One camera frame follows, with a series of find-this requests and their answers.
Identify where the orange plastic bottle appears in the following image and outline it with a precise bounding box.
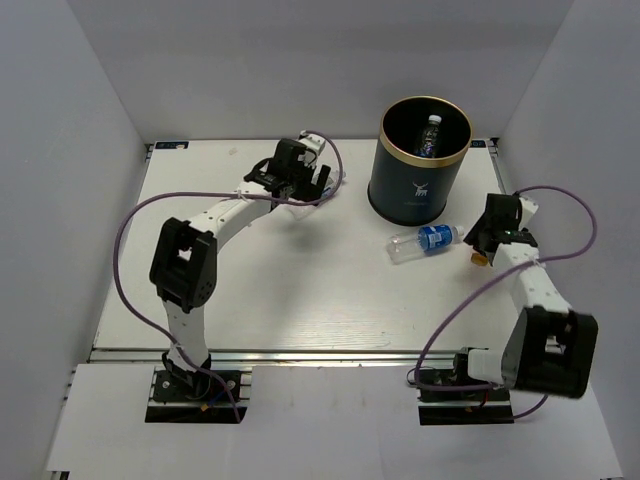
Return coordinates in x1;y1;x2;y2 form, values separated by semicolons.
471;253;488;266

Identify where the small bottle green-blue label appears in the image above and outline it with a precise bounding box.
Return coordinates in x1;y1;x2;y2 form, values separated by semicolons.
285;170;346;221

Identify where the clear bottle blue wrap label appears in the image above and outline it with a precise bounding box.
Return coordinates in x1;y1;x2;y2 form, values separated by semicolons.
386;225;465;264

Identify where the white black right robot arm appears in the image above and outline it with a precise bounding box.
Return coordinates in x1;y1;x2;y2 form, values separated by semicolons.
451;193;598;399

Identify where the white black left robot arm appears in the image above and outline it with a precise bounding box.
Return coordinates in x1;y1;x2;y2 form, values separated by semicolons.
150;133;331;399

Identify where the dark blue gold-rimmed bin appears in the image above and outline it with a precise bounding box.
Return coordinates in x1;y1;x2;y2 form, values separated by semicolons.
367;96;473;226

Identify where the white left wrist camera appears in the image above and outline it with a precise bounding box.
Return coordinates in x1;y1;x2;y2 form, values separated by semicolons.
298;130;327;157

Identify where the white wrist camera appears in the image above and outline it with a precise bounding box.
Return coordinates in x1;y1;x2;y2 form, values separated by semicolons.
298;130;327;157
518;196;539;230

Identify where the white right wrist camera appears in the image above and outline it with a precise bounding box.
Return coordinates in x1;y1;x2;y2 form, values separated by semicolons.
518;196;539;230

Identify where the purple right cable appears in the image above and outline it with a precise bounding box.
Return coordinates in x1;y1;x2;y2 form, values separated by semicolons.
407;185;599;420

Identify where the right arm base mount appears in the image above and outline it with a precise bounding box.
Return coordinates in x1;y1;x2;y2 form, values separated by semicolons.
417;389;514;426

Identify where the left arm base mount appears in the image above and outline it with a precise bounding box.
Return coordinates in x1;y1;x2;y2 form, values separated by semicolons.
144;369;251;425

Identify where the aluminium table edge rail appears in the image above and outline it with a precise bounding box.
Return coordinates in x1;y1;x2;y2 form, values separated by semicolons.
89;347;521;369

